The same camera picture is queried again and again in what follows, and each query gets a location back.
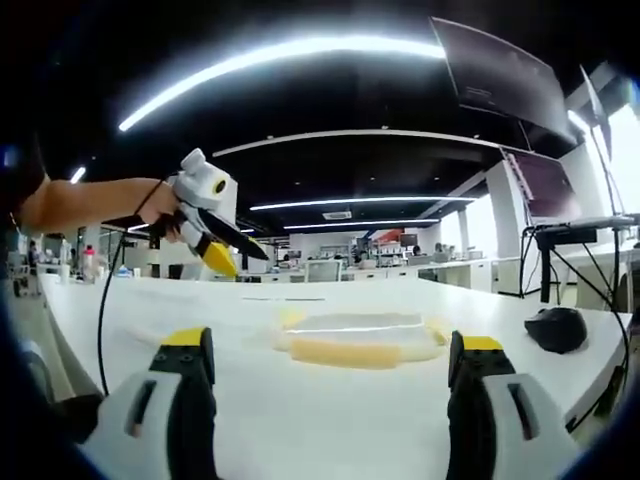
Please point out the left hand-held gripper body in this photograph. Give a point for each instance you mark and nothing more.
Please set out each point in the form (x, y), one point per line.
(200, 182)

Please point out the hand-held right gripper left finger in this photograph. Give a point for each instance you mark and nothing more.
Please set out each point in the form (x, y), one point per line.
(150, 420)

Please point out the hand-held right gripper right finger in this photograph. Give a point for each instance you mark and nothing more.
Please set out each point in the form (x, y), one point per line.
(500, 425)

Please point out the clear storage box yellow latches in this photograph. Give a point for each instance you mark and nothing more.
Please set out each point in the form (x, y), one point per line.
(350, 345)

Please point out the person's left hand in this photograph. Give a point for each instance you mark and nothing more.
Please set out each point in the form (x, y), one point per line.
(160, 210)

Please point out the grey office chair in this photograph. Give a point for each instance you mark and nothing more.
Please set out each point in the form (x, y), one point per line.
(324, 272)

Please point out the black computer mouse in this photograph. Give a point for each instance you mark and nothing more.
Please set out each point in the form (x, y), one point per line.
(557, 332)

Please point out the pink-capped bottle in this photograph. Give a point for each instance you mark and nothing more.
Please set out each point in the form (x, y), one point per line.
(90, 265)

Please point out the long ceiling light strip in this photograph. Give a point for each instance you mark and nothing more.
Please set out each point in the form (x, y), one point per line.
(280, 50)

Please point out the small purple-lit screen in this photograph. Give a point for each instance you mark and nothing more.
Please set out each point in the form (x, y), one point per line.
(545, 187)

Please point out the large dark monitor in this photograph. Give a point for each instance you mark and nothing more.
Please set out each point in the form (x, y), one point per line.
(505, 80)

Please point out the thin tilted panel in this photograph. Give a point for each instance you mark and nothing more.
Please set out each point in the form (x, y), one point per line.
(597, 110)

